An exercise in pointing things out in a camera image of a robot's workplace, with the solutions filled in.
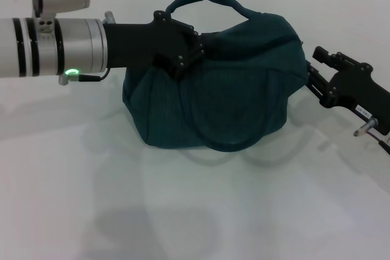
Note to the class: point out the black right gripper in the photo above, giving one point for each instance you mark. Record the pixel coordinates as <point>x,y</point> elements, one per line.
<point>356,89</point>

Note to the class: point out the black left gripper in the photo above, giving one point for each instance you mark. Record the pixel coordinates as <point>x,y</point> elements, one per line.
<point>140,47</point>

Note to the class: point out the dark teal insulated bag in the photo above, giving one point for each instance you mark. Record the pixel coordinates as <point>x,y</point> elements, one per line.
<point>219,89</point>

